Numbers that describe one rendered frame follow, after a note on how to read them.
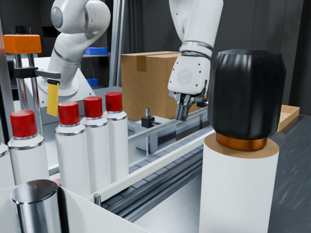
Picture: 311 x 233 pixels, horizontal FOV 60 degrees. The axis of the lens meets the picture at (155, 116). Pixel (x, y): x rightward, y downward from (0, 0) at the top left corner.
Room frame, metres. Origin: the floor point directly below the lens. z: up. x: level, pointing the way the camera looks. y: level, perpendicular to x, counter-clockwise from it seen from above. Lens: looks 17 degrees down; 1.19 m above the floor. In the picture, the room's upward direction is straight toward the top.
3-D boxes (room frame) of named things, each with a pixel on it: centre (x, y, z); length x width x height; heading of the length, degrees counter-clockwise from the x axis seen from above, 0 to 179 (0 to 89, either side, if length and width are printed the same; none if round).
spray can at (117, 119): (0.52, 0.08, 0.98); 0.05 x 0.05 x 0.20
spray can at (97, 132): (0.48, 0.11, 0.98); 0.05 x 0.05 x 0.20
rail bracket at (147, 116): (0.73, 0.00, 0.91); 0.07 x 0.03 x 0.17; 50
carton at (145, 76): (1.16, -0.04, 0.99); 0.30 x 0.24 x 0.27; 139
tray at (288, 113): (1.19, -0.48, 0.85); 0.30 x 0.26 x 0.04; 140
